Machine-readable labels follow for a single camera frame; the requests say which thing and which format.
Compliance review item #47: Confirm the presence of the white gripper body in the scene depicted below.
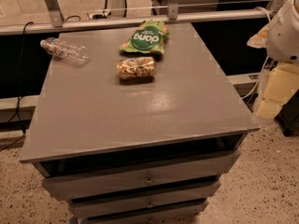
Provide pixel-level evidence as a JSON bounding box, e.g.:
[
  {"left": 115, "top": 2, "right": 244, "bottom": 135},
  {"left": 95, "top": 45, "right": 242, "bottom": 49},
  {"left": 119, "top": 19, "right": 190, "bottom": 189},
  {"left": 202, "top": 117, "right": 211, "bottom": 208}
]
[{"left": 266, "top": 0, "right": 299, "bottom": 63}]

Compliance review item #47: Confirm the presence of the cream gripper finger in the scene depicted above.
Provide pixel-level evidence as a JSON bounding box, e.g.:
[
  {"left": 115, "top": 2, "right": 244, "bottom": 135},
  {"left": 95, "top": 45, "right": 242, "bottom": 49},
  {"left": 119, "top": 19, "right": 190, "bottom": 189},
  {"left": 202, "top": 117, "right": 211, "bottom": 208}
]
[
  {"left": 256, "top": 63, "right": 299, "bottom": 119},
  {"left": 247, "top": 24, "right": 269, "bottom": 49}
]

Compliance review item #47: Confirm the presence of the orange drink can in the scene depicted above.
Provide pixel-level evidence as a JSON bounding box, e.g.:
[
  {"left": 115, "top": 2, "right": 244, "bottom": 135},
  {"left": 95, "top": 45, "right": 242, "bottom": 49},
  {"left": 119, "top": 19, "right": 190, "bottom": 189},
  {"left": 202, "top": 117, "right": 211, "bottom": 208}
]
[{"left": 117, "top": 57, "right": 155, "bottom": 80}]

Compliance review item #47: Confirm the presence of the green dang snack bag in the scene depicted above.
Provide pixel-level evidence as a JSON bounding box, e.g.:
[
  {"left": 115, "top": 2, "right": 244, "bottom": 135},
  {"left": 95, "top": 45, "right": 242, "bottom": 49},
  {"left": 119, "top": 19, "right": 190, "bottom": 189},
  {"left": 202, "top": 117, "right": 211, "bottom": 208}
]
[{"left": 120, "top": 20, "right": 169, "bottom": 55}]

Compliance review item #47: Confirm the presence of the grey drawer cabinet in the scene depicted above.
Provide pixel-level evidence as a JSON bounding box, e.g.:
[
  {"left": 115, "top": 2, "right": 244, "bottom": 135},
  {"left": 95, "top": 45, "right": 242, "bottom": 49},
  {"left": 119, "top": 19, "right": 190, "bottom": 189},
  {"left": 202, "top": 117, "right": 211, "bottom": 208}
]
[{"left": 21, "top": 23, "right": 256, "bottom": 224}]

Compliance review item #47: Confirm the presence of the clear plastic water bottle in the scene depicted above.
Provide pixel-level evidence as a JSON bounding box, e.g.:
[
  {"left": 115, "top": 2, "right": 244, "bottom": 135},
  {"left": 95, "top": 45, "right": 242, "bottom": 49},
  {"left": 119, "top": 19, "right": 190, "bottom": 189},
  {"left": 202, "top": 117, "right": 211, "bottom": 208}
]
[{"left": 40, "top": 37, "right": 89, "bottom": 65}]

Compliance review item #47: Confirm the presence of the white cable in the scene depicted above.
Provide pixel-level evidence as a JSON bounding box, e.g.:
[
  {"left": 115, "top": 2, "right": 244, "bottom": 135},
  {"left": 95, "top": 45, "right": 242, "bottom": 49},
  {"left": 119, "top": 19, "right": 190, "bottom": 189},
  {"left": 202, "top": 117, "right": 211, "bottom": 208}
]
[{"left": 241, "top": 7, "right": 273, "bottom": 100}]

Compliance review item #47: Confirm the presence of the grey metal railing frame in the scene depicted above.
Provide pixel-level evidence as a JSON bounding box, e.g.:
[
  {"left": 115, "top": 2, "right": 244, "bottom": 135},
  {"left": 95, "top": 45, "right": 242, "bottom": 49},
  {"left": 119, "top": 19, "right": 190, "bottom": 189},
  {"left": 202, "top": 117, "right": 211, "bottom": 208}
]
[{"left": 0, "top": 0, "right": 275, "bottom": 35}]

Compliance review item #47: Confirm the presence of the black cable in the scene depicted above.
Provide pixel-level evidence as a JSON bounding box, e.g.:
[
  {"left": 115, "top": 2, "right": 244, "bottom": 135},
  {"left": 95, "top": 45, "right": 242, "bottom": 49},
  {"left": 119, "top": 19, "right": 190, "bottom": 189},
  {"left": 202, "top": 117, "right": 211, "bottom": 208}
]
[{"left": 0, "top": 21, "right": 35, "bottom": 152}]

